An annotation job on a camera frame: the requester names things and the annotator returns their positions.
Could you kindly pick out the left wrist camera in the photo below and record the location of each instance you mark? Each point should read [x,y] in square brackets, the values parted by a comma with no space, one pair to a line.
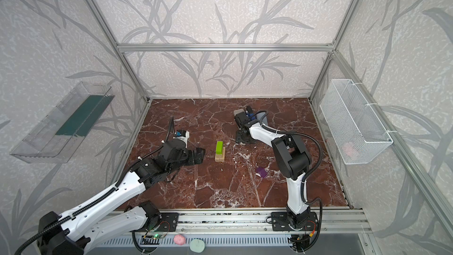
[182,135]

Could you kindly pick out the clear plastic wall tray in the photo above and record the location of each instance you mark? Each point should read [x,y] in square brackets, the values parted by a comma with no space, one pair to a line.
[56,138]

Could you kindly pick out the wood block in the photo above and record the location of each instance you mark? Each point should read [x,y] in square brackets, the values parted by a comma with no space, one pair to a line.
[219,159]
[222,154]

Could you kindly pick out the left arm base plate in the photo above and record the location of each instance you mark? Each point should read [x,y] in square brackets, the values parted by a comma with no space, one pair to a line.
[163,223]

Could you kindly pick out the white wire basket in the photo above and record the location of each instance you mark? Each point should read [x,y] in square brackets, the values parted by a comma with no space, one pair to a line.
[351,118]

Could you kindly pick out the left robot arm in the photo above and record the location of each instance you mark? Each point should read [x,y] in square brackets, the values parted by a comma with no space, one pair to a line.
[55,239]

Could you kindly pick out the purple block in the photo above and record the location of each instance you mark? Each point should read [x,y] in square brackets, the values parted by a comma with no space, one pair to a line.
[261,172]

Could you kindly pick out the grey glasses case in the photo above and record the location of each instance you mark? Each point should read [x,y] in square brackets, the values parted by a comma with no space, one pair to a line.
[239,111]

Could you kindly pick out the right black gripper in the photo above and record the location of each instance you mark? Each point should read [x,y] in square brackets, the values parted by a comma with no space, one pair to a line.
[242,133]

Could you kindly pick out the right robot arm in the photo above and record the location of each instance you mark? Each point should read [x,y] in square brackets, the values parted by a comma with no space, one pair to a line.
[292,157]

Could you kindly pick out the pale green putty blob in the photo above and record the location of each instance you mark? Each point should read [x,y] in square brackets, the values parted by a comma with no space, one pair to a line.
[197,245]

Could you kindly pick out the green block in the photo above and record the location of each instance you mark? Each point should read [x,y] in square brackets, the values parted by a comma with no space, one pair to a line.
[219,148]

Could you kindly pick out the pink putty blob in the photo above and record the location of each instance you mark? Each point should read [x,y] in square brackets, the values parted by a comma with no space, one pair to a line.
[179,239]

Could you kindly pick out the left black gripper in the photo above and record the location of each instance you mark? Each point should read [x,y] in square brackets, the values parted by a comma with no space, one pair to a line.
[191,156]

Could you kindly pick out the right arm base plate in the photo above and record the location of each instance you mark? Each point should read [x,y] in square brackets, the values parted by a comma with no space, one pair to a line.
[307,221]

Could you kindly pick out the pink object in basket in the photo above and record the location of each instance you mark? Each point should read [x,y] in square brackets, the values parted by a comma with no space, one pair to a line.
[350,150]

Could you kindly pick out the aluminium mounting rail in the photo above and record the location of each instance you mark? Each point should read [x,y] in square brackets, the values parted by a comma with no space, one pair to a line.
[191,221]

